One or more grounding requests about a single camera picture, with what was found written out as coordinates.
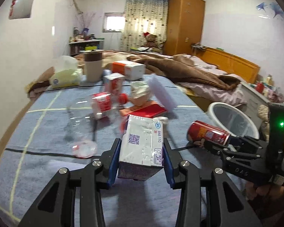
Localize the red drink can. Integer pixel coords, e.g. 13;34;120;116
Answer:
187;120;230;147

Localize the white purple carton box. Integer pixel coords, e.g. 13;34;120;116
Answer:
118;115;168;181

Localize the white round trash bin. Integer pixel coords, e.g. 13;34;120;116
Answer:
206;102;260;139

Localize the right hand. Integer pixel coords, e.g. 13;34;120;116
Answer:
245;182;284;200

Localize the floral quilted jacket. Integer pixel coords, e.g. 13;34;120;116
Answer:
257;103;284;142

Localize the grey drawer nightstand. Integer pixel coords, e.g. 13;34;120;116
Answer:
240;82;270;129

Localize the pink bed quilt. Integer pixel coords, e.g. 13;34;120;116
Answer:
173;54;247;106

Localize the red jar on nightstand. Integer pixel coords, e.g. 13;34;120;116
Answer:
255;82;265;94

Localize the red orange flat packet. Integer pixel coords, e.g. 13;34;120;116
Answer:
119;101;167;118

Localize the wooden headboard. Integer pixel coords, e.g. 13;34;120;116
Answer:
195;47;260;84

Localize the brown fleece blanket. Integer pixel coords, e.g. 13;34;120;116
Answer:
102;50;234;90

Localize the clear plastic bottle red label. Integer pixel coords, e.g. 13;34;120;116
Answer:
66;92;129;158

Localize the crumpled white paper bag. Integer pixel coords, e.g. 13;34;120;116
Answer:
129;81;152;106

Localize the white orange square box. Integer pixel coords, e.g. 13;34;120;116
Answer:
111;61;146;81

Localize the small red white milk carton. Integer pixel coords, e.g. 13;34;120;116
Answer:
104;73;125;96

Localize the brown teddy bear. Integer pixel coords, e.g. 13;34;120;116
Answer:
144;32;162;54

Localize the orange wooden wardrobe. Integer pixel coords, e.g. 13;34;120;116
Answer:
163;0;205;56

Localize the patterned window curtain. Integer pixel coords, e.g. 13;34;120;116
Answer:
120;0;169;51

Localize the brown beige cup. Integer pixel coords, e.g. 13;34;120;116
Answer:
81;50;104;82

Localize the cluttered side shelf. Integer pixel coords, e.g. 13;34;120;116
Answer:
69;27;105;56

